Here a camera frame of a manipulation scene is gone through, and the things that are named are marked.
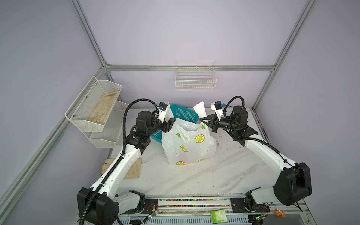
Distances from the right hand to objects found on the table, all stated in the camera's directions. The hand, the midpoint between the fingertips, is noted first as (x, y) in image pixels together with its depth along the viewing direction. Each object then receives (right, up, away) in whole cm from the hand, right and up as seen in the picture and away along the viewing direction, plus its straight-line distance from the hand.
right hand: (200, 119), depth 72 cm
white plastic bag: (-6, -12, +5) cm, 15 cm away
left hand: (-16, +2, +2) cm, 17 cm away
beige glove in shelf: (-56, +6, +7) cm, 57 cm away
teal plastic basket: (-12, +6, +39) cm, 41 cm away
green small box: (+9, -49, -3) cm, 50 cm away
